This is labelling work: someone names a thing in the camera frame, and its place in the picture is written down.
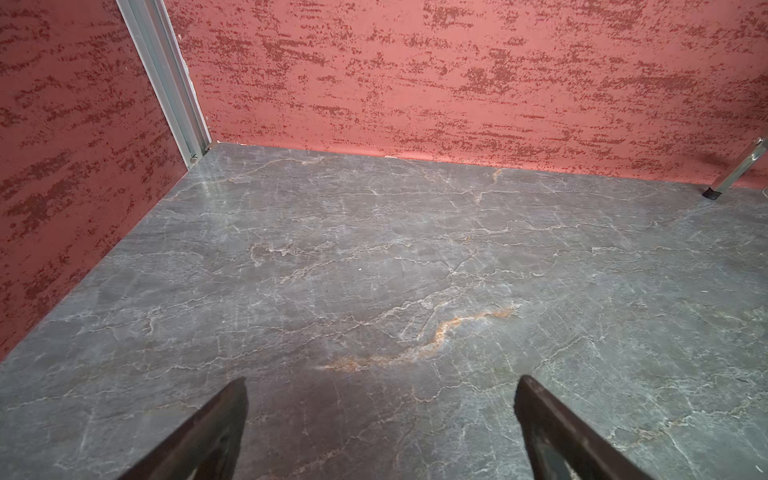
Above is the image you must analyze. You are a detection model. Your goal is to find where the stainless steel dish rack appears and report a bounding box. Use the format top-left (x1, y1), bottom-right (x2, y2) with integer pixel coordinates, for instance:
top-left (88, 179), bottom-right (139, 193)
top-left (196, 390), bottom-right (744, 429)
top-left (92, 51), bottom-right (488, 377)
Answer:
top-left (702, 136), bottom-right (767, 201)

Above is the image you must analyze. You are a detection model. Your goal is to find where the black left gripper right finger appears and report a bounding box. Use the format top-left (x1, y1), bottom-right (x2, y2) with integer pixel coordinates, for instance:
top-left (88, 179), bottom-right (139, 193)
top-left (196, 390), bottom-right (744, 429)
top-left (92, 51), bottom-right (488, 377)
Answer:
top-left (514, 375), bottom-right (650, 480)

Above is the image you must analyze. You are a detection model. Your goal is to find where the aluminium corner post left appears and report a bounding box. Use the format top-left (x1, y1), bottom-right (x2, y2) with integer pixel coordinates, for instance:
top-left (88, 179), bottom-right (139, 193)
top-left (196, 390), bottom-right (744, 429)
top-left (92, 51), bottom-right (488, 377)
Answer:
top-left (116, 0), bottom-right (212, 168)

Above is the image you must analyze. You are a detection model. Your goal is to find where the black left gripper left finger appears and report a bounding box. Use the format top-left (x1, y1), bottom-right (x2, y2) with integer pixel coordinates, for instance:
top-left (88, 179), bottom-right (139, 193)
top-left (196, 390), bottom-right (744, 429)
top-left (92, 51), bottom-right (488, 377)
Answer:
top-left (121, 377), bottom-right (249, 479)

